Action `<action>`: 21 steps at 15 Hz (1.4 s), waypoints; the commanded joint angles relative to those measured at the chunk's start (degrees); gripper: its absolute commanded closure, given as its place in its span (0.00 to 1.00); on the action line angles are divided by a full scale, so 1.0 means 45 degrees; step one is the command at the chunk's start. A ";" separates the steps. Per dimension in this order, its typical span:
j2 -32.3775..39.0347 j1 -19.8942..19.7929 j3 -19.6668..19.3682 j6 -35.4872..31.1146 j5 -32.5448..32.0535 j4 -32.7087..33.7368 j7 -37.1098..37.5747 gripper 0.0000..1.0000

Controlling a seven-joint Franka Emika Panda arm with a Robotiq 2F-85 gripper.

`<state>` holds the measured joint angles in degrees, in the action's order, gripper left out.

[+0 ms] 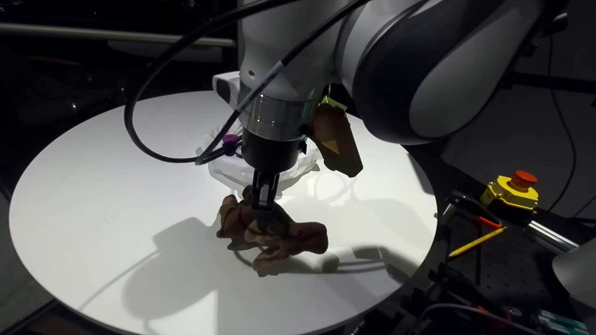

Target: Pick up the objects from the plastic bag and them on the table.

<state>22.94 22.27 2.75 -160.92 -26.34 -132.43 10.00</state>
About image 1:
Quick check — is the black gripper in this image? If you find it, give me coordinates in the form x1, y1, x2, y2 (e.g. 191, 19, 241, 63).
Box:
241, 128, 301, 218

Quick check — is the thin black camera cable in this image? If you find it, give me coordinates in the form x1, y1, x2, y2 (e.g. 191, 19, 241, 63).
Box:
545, 35, 582, 214

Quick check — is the yellow rod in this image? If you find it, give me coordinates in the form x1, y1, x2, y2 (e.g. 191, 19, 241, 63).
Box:
448, 225, 509, 260

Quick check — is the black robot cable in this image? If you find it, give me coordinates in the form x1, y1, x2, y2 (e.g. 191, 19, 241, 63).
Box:
124, 0, 369, 167

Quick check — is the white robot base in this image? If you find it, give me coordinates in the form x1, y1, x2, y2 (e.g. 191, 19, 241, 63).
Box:
552, 236, 596, 313

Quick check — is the grey cable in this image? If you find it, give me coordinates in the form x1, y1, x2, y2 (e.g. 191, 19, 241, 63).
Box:
422, 301, 537, 335

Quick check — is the yellow emergency stop button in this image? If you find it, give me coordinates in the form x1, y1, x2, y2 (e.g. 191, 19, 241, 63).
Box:
481, 169, 543, 214

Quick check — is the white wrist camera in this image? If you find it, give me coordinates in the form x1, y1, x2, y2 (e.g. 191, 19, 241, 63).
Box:
211, 71, 245, 108

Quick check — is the red clamp handle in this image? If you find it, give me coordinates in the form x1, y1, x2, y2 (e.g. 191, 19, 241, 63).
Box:
474, 212, 505, 234

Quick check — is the aluminium profile bar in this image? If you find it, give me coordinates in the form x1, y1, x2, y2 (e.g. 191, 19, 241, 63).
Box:
522, 220, 584, 255

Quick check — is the black metal stand bar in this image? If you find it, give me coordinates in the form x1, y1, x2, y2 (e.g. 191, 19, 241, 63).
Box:
515, 69, 596, 97

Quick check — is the brown plush toy animal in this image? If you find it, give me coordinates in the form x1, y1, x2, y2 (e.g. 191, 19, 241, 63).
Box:
215, 192, 330, 279

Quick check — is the grey window rail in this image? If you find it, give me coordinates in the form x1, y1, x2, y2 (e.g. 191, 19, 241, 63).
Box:
0, 22, 239, 52

